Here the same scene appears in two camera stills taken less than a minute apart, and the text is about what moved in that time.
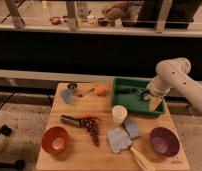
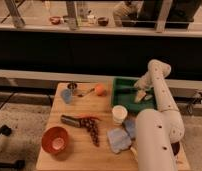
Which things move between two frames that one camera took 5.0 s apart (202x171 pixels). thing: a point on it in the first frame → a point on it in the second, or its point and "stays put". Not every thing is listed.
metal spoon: x=81 y=95 stays put
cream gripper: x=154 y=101 → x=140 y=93
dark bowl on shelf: x=103 y=21 stays put
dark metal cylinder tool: x=71 y=121 stays put
